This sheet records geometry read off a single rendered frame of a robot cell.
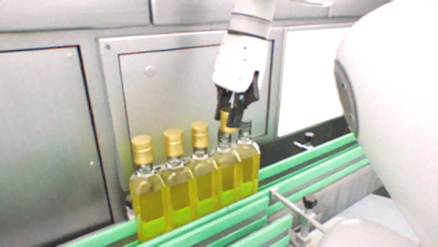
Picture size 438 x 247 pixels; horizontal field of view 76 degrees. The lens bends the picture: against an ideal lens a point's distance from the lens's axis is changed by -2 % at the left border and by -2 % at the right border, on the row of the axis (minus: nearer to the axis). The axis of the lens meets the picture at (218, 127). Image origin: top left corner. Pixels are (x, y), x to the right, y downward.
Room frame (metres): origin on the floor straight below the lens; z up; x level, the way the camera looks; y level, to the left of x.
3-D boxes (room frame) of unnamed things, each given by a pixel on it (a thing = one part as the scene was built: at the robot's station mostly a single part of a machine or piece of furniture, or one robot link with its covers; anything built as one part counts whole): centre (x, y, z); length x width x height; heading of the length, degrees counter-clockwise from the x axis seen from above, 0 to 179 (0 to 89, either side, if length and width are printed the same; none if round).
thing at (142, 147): (0.44, 0.13, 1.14); 0.04 x 0.04 x 0.04
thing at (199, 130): (0.50, 0.04, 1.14); 0.04 x 0.04 x 0.04
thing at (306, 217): (0.49, -0.18, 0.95); 0.17 x 0.03 x 0.12; 33
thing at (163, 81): (0.79, -0.15, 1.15); 0.90 x 0.03 x 0.34; 123
